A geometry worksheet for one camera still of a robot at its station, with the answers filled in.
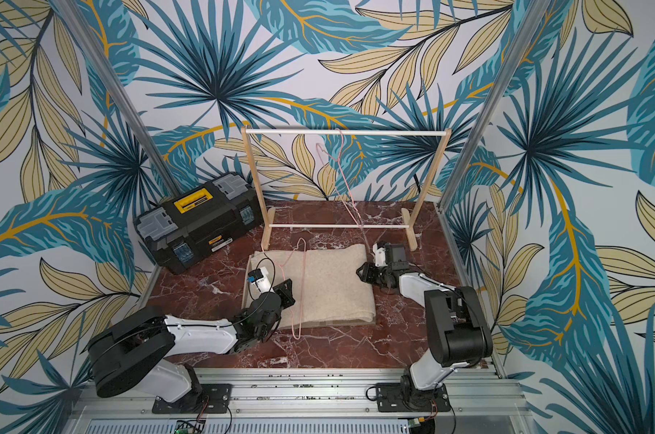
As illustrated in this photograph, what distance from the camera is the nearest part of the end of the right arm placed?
732 mm

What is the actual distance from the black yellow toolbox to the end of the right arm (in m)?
0.47

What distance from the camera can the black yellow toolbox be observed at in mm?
895
